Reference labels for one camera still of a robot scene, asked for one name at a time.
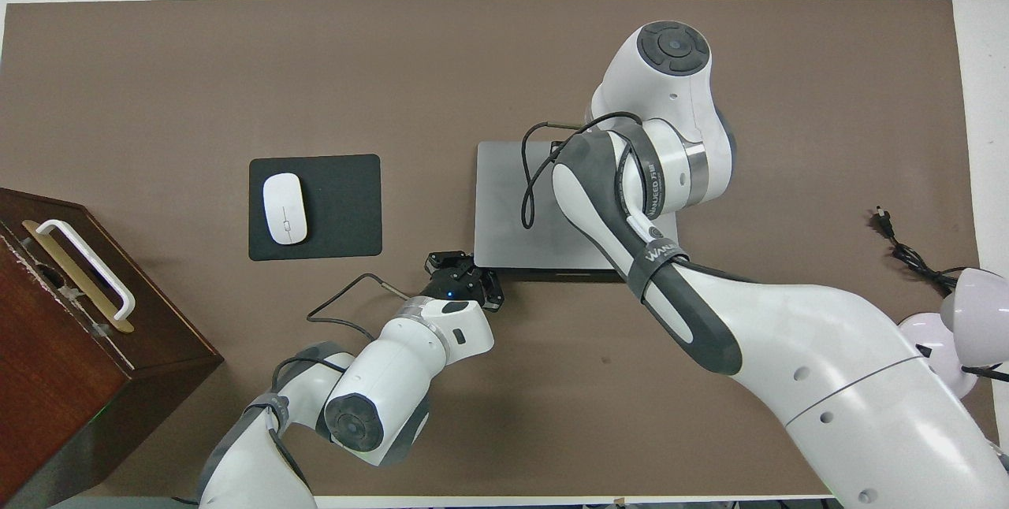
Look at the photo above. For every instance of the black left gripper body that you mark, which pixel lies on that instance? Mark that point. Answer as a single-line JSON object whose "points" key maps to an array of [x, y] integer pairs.
{"points": [[453, 276]]}

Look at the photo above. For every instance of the brown table mat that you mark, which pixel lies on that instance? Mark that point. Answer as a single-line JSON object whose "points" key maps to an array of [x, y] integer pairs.
{"points": [[236, 76]]}

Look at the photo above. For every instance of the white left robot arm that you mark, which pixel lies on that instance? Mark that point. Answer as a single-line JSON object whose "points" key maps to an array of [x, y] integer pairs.
{"points": [[386, 375]]}

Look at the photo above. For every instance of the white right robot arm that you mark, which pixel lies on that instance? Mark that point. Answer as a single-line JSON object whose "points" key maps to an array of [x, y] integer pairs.
{"points": [[828, 351]]}

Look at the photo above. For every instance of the white computer mouse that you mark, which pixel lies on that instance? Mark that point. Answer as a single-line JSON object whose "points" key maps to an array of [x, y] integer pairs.
{"points": [[284, 208]]}

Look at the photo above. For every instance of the dark wooden box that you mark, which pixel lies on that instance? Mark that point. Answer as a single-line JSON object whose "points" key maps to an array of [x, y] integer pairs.
{"points": [[79, 383]]}

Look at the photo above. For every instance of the white desk lamp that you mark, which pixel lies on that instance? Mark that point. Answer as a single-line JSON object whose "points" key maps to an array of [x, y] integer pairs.
{"points": [[981, 304]]}

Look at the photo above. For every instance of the black mouse pad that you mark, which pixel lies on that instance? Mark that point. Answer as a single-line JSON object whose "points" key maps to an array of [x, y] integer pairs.
{"points": [[339, 209]]}

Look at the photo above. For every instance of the silver laptop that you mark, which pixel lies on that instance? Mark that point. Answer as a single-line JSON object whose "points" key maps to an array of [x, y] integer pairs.
{"points": [[504, 209]]}

